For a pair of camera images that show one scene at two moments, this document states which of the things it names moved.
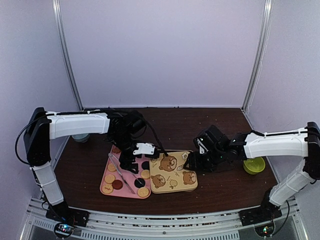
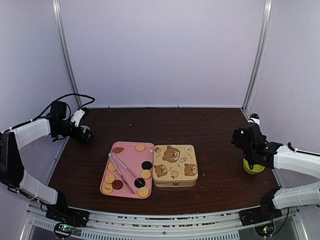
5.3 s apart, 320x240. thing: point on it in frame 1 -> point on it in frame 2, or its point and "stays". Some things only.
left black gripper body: [123, 156] -> [78, 138]
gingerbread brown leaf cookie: [116, 150] stays
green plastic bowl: [254, 165] stays
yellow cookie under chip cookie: [111, 167] stays
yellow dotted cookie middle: [145, 174] stays
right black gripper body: [208, 163] -> [236, 135]
